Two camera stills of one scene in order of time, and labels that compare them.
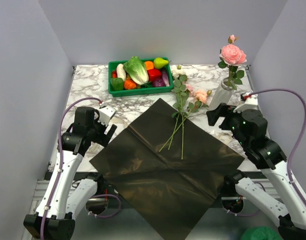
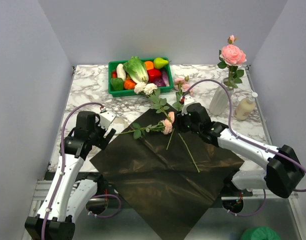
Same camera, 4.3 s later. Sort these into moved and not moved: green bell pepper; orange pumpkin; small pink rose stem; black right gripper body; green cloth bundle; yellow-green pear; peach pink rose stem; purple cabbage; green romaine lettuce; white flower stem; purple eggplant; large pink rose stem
Moved: small pink rose stem; peach pink rose stem; white flower stem; black right gripper body
Not moved: large pink rose stem; purple eggplant; orange pumpkin; green cloth bundle; yellow-green pear; green bell pepper; green romaine lettuce; purple cabbage
